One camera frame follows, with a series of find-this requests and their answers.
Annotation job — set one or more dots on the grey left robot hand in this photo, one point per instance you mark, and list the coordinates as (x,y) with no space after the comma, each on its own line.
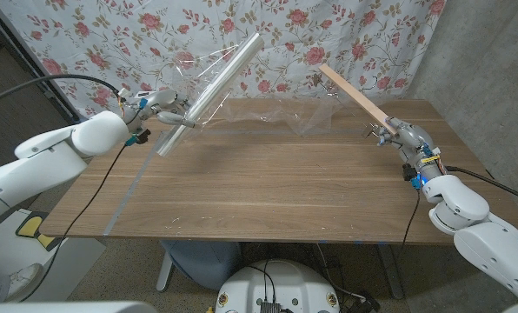
(163,104)

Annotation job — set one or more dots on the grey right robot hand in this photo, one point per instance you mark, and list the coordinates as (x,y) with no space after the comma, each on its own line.
(415,141)

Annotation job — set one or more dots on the small metal binder clip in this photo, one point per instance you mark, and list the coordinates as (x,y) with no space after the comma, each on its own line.
(375,131)

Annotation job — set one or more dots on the cling film roll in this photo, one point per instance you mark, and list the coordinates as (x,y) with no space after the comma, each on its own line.
(215,89)

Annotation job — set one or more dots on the wooden stick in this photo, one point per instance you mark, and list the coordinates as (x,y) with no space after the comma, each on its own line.
(356,97)

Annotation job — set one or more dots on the transparent cling film sheet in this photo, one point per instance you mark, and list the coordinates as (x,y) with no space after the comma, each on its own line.
(285,115)

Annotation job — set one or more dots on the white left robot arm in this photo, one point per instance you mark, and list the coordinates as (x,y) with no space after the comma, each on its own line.
(50,161)

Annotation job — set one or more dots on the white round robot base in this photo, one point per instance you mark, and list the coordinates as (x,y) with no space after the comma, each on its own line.
(280,287)

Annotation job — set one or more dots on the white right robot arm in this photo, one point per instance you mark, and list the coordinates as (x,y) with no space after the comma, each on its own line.
(480,230)

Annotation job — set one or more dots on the grey table leg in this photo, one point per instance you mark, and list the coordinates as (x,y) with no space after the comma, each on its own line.
(391,269)

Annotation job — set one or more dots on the floral print curtain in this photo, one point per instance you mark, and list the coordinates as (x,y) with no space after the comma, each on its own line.
(285,43)

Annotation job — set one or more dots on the blue-grey chair seat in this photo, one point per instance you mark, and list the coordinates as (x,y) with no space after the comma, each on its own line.
(207,261)

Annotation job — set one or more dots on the black power adapter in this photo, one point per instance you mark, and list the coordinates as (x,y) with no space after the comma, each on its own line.
(365,304)

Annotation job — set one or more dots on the yellow and black pad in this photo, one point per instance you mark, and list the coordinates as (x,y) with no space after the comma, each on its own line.
(31,226)

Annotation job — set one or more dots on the white floor platform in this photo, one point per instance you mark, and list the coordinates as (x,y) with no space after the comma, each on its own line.
(68,261)

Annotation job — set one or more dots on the white shoe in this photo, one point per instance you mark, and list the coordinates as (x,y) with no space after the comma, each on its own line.
(24,278)

